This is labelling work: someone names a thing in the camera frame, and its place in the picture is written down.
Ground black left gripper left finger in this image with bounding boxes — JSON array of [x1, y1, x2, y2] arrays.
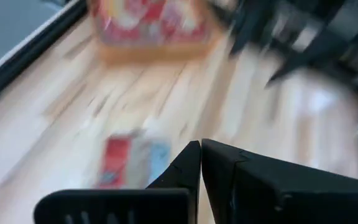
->
[[34, 140, 201, 224]]

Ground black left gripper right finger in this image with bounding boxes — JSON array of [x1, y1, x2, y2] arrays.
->
[[201, 138, 358, 224]]

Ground red popcorn bag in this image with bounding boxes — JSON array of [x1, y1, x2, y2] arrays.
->
[[149, 0, 211, 44], [98, 132, 172, 189], [95, 0, 155, 45]]

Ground black frame rail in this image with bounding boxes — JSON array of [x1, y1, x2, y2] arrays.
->
[[0, 0, 88, 108]]

